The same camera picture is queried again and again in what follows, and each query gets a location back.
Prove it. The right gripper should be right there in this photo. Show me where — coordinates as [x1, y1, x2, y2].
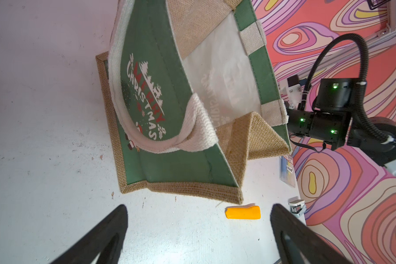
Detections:
[287, 110, 351, 150]

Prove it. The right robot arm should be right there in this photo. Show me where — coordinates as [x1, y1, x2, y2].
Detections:
[287, 33, 396, 177]

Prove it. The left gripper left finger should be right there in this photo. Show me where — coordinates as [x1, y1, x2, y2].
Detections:
[53, 205, 128, 264]

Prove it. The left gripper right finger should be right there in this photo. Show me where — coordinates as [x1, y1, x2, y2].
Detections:
[270, 203, 350, 264]

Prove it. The blade refill package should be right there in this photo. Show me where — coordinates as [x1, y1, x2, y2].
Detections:
[279, 155, 296, 188]

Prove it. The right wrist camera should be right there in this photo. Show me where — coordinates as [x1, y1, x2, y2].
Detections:
[314, 78, 358, 112]

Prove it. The orange utility knife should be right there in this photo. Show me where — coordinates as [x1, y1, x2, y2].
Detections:
[225, 205, 261, 220]

